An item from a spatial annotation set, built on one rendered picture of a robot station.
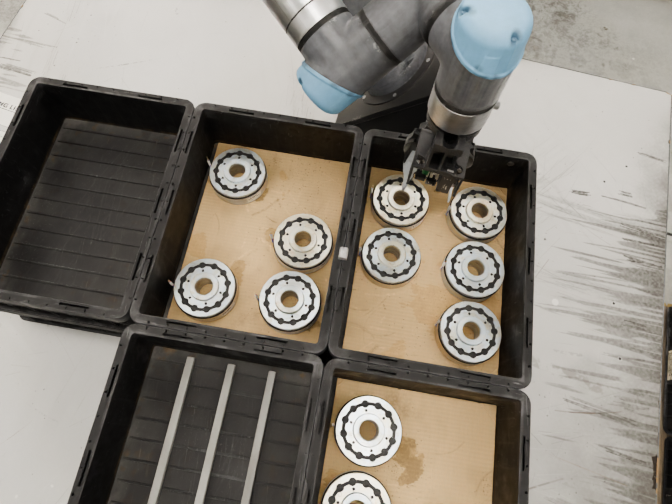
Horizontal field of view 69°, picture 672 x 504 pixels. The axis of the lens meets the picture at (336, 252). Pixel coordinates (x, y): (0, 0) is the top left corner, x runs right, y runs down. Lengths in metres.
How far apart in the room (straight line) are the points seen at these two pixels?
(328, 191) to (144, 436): 0.52
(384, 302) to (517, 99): 0.65
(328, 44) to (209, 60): 0.73
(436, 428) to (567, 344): 0.36
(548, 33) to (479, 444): 1.99
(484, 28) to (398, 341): 0.52
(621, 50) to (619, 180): 1.39
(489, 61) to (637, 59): 2.10
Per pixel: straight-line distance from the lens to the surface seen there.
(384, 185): 0.91
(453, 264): 0.87
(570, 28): 2.59
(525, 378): 0.79
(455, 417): 0.85
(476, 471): 0.86
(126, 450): 0.88
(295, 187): 0.94
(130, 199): 0.99
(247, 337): 0.75
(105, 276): 0.95
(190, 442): 0.85
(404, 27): 0.60
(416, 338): 0.85
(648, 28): 2.76
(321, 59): 0.61
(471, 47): 0.52
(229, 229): 0.91
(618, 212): 1.24
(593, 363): 1.10
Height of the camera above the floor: 1.66
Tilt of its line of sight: 69 degrees down
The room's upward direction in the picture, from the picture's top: 4 degrees clockwise
